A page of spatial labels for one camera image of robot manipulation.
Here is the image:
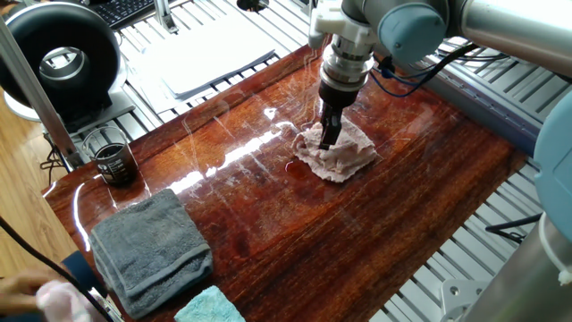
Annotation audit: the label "brown liquid spill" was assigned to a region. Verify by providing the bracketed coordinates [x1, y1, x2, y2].
[284, 159, 309, 182]

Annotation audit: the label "thick black cable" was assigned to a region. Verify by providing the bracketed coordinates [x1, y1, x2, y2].
[0, 216, 115, 322]

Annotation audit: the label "black gripper cable bundle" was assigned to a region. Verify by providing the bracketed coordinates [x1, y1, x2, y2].
[373, 42, 510, 87]

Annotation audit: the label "person's bare hand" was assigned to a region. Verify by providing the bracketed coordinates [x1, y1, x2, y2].
[0, 269, 68, 315]

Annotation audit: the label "white paper sheets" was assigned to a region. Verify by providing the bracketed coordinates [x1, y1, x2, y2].
[127, 17, 282, 113]

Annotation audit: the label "grey folded towel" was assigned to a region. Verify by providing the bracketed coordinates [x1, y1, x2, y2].
[88, 188, 215, 320]

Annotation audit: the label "glass beaker with dark liquid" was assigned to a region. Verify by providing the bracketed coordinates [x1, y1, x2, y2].
[82, 125, 139, 187]

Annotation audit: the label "small aluminium bracket post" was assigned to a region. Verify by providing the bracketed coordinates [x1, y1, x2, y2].
[154, 0, 180, 35]

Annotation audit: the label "turquoise fluffy cloth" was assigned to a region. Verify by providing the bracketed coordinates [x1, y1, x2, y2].
[173, 284, 247, 322]

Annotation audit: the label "blue gripper cable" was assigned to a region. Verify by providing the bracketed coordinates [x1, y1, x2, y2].
[368, 66, 431, 99]

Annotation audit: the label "slanted aluminium frame post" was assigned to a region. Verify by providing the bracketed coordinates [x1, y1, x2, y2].
[0, 20, 85, 169]

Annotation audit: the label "person's dark blue clothing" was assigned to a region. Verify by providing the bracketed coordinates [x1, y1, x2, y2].
[60, 250, 108, 297]

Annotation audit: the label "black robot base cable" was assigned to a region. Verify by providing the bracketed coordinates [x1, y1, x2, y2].
[484, 213, 544, 245]

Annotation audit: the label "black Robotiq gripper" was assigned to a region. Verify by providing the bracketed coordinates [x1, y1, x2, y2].
[317, 81, 359, 151]

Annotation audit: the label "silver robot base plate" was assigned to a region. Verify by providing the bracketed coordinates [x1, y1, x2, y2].
[440, 279, 491, 322]

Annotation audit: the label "black round duct fan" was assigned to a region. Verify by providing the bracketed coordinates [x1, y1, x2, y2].
[0, 2, 136, 135]

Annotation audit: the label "black computer keyboard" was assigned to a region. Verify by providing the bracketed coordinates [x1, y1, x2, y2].
[82, 0, 176, 30]

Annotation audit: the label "pale pink cleaning cloth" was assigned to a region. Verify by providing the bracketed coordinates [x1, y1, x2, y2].
[292, 119, 379, 183]

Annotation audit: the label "thin black floor cables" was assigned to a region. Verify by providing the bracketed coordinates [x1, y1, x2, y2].
[38, 132, 73, 174]

